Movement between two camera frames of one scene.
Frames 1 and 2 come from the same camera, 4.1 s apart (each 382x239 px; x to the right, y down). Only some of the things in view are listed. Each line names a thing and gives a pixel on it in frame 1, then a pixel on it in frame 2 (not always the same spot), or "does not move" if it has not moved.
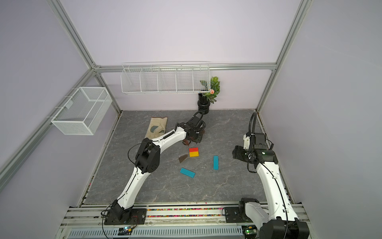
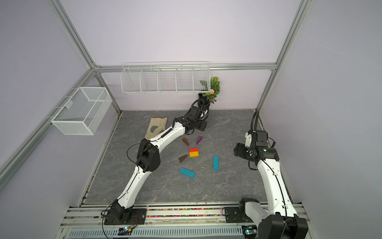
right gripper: x=238 y=153 does not move
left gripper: x=199 y=140 to x=204 y=126
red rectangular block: x=195 y=149 does not move
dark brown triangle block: x=182 y=158 does not move
